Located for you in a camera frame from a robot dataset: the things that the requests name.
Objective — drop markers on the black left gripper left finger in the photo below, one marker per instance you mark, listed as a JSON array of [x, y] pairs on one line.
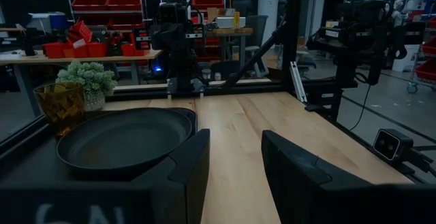
[[185, 169]]

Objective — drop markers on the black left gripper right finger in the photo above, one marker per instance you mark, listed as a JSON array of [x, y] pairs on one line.
[[293, 176]]

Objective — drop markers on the black round plate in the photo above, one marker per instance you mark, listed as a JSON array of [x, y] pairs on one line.
[[126, 139]]

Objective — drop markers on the amber glass cup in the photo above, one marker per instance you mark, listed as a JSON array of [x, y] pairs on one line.
[[61, 110]]

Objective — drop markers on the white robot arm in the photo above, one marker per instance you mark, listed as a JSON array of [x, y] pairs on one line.
[[407, 2]]

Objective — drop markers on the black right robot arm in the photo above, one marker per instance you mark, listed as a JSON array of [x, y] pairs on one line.
[[182, 67]]

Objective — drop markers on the small white cup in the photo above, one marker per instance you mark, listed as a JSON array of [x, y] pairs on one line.
[[218, 76], [206, 74]]

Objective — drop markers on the red storage bin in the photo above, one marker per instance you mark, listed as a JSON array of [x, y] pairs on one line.
[[97, 49], [90, 1], [81, 30], [54, 50], [208, 1], [124, 1], [127, 49]]

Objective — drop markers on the small wooden table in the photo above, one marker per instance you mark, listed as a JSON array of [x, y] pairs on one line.
[[231, 31]]

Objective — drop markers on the yellow bottle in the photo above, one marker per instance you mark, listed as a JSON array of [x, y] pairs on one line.
[[236, 19]]

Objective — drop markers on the grey office chair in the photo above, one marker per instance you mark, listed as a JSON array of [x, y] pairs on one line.
[[257, 43]]

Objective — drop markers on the long wooden workbench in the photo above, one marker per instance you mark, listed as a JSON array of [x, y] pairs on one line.
[[85, 58]]

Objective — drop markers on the potted green plant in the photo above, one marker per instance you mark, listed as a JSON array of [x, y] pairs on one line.
[[90, 77]]

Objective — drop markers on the white pillar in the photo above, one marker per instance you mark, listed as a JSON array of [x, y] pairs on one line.
[[268, 9]]

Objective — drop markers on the blue and white box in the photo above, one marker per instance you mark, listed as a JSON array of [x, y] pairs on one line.
[[51, 21]]

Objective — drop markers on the white waste bin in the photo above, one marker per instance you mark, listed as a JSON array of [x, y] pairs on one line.
[[405, 59]]

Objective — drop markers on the red bin cart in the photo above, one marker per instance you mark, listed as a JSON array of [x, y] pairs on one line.
[[425, 69]]

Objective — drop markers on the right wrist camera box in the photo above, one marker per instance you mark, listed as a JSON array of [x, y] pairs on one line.
[[172, 13]]

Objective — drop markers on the silver aluminium bracket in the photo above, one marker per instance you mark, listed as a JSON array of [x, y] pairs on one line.
[[297, 81]]

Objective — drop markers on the table-level camera box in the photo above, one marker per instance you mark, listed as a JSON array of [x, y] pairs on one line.
[[390, 145]]

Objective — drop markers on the black rig frame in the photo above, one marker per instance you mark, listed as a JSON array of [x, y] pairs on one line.
[[293, 30]]

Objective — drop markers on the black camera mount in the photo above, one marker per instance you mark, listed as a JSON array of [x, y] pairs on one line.
[[417, 164]]

